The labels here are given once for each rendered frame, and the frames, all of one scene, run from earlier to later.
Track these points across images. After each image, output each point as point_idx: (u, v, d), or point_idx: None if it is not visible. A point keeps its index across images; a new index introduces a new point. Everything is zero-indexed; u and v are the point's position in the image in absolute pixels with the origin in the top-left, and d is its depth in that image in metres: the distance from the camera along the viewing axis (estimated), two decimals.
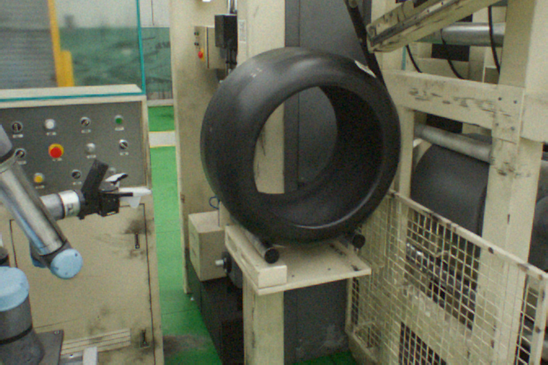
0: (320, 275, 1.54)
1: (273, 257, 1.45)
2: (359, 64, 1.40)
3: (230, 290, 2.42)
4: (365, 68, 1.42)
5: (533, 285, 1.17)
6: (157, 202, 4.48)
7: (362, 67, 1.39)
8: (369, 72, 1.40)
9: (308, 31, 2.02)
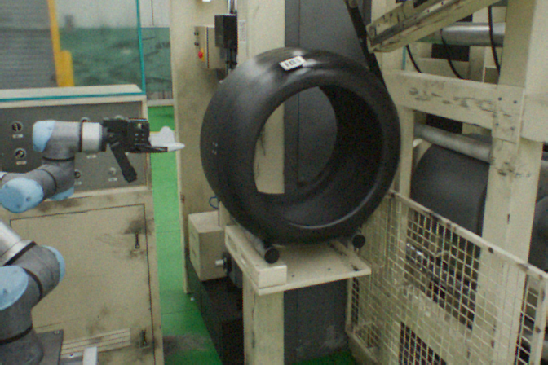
0: (320, 275, 1.54)
1: (272, 255, 1.45)
2: (285, 66, 1.32)
3: (230, 290, 2.42)
4: (293, 61, 1.34)
5: (533, 285, 1.17)
6: (157, 202, 4.48)
7: (289, 67, 1.32)
8: (298, 63, 1.32)
9: (308, 31, 2.02)
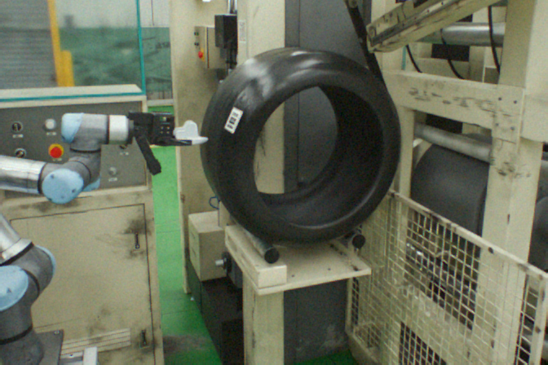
0: (320, 275, 1.54)
1: (271, 257, 1.45)
2: (229, 129, 1.31)
3: (230, 290, 2.42)
4: (232, 118, 1.32)
5: (533, 285, 1.17)
6: (157, 202, 4.48)
7: (232, 128, 1.30)
8: (237, 119, 1.30)
9: (308, 31, 2.02)
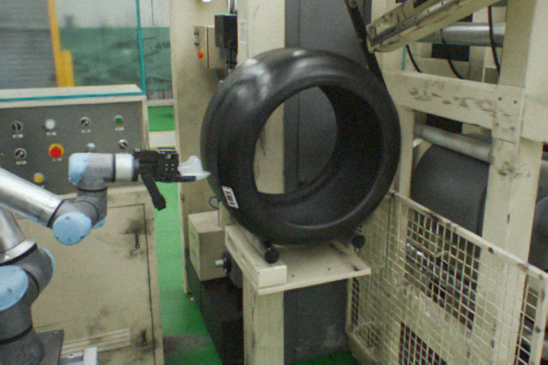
0: (320, 275, 1.54)
1: (273, 257, 1.45)
2: (233, 205, 1.37)
3: (230, 290, 2.42)
4: (227, 195, 1.36)
5: (533, 285, 1.17)
6: None
7: (235, 204, 1.36)
8: (232, 195, 1.35)
9: (308, 31, 2.02)
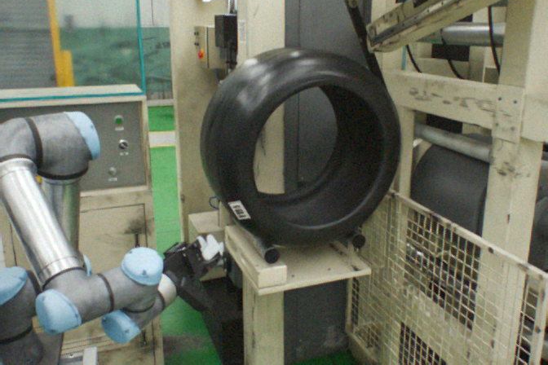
0: (320, 275, 1.54)
1: (271, 257, 1.45)
2: (245, 217, 1.39)
3: (230, 290, 2.42)
4: (236, 210, 1.39)
5: (533, 285, 1.17)
6: (157, 202, 4.48)
7: (246, 215, 1.38)
8: (242, 208, 1.37)
9: (308, 31, 2.02)
